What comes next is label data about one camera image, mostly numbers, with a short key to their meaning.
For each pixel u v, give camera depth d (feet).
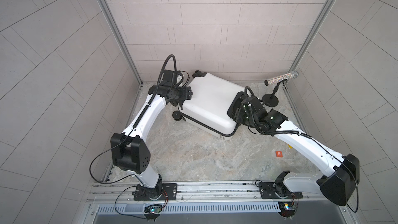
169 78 2.03
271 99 3.44
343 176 1.22
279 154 2.70
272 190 2.32
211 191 2.37
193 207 2.23
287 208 2.23
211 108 2.63
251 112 1.86
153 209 2.12
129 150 1.40
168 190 2.38
